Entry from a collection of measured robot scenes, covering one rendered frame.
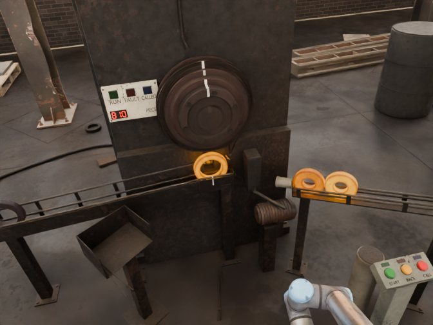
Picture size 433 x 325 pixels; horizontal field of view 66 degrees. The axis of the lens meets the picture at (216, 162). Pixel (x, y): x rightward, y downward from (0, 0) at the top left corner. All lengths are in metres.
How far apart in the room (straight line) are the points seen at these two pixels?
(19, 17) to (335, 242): 3.65
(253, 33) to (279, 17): 0.14
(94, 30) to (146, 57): 0.24
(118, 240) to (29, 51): 2.94
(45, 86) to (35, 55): 0.35
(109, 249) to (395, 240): 1.87
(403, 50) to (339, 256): 2.31
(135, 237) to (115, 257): 0.13
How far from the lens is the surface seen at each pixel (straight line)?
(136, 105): 1.69
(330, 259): 2.38
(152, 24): 1.60
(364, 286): 1.86
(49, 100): 4.42
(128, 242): 1.70
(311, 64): 5.09
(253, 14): 1.67
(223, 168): 1.80
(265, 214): 1.87
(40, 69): 4.30
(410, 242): 2.66
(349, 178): 1.73
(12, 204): 1.97
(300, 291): 1.41
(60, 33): 7.86
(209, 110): 1.48
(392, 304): 1.76
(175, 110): 1.52
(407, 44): 3.91
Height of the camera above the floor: 1.81
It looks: 35 degrees down
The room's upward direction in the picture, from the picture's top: 4 degrees counter-clockwise
